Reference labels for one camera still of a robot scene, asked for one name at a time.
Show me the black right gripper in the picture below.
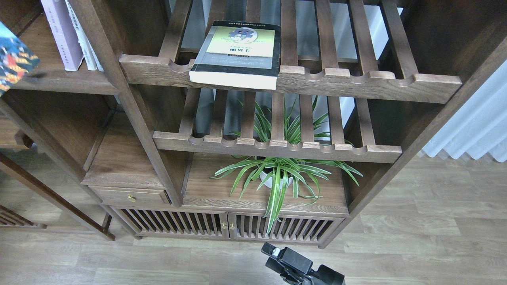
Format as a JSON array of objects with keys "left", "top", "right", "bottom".
[{"left": 261, "top": 242, "right": 346, "bottom": 285}]

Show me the colourful 300 paperback book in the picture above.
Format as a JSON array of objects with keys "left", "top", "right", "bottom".
[{"left": 0, "top": 22, "right": 40, "bottom": 96}]

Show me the pale purple book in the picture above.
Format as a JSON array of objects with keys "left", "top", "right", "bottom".
[{"left": 41, "top": 0, "right": 84, "bottom": 72}]

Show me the white plant pot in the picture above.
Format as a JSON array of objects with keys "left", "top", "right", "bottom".
[{"left": 259, "top": 169, "right": 293, "bottom": 189}]

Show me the green spider plant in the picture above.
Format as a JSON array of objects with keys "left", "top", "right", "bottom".
[{"left": 211, "top": 96, "right": 363, "bottom": 232}]

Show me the dark wooden bookshelf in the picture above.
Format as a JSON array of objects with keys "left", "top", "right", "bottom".
[{"left": 1, "top": 0, "right": 506, "bottom": 249}]

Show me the brass drawer knob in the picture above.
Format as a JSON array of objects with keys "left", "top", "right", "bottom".
[{"left": 127, "top": 194, "right": 137, "bottom": 203}]

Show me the black and yellow book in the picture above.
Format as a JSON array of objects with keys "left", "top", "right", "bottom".
[{"left": 189, "top": 20, "right": 281, "bottom": 90}]

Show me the white curtain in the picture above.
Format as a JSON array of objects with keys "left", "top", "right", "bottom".
[{"left": 418, "top": 62, "right": 507, "bottom": 163}]

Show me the white book right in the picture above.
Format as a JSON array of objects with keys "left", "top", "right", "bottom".
[{"left": 85, "top": 37, "right": 104, "bottom": 72}]

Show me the white book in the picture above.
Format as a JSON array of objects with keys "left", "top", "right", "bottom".
[
  {"left": 85, "top": 37, "right": 104, "bottom": 72},
  {"left": 65, "top": 0, "right": 98, "bottom": 70}
]

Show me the white book left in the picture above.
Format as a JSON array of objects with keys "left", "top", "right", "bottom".
[{"left": 65, "top": 0, "right": 98, "bottom": 70}]

